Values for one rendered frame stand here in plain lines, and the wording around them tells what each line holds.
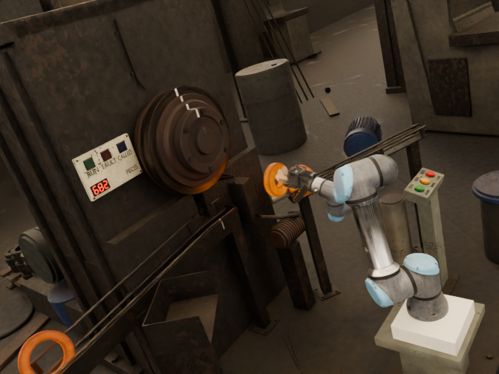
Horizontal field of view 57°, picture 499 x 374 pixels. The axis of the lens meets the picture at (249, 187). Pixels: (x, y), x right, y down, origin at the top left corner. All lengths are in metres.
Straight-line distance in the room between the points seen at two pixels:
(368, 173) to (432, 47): 2.75
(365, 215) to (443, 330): 0.51
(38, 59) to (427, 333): 1.70
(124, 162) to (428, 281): 1.26
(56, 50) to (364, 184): 1.21
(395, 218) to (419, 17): 2.29
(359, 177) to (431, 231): 0.87
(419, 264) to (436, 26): 2.75
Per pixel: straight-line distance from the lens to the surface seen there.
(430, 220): 2.36
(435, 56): 4.28
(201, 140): 1.92
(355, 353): 2.32
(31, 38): 1.85
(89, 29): 1.97
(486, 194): 2.53
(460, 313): 1.92
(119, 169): 1.95
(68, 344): 1.87
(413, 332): 1.86
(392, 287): 1.73
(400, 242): 2.45
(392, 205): 2.34
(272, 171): 2.06
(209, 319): 1.76
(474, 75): 4.16
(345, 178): 1.59
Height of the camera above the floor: 1.63
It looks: 23 degrees down
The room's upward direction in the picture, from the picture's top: 17 degrees counter-clockwise
